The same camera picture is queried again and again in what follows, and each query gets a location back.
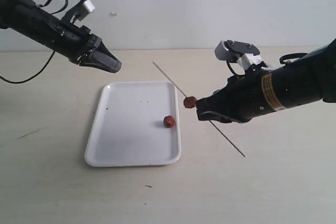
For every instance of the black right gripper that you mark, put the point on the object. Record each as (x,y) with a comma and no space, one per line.
(240,101)

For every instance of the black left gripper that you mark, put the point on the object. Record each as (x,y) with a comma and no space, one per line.
(85,50)

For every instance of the red-brown bead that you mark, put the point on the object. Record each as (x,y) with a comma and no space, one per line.
(169,121)
(190,102)

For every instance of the thin metal skewer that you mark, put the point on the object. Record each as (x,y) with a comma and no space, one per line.
(213,124)

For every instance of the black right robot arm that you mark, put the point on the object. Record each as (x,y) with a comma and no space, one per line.
(303,78)

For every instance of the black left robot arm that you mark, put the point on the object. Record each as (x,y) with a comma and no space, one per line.
(29,19)

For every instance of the white rectangular plastic tray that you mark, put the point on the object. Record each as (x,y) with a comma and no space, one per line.
(128,128)

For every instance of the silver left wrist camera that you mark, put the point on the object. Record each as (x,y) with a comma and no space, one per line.
(79,12)

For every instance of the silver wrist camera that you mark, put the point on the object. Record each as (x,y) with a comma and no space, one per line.
(245,54)
(79,12)

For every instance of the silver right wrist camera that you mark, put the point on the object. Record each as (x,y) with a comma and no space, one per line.
(245,54)

